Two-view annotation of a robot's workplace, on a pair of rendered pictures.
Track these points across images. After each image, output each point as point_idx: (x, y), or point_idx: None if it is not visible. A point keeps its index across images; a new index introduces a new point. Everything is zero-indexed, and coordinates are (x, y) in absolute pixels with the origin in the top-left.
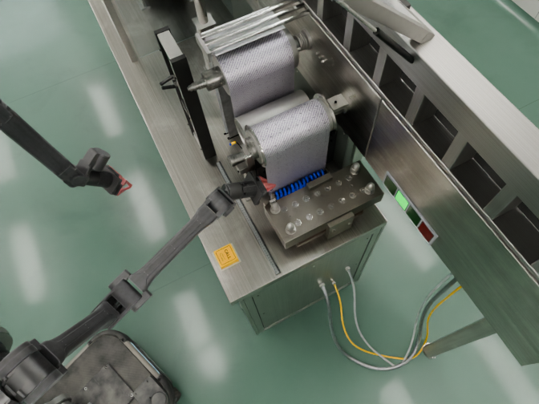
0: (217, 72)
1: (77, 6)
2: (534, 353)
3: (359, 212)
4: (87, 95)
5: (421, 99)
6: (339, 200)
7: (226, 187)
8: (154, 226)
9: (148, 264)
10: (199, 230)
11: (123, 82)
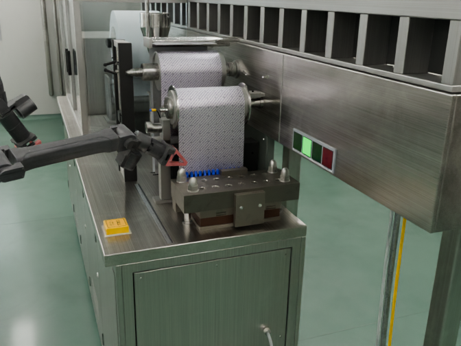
0: (154, 64)
1: (46, 183)
2: (429, 185)
3: (275, 211)
4: (21, 235)
5: (305, 17)
6: (251, 182)
7: (136, 132)
8: (37, 344)
9: (34, 145)
10: (97, 140)
11: (63, 231)
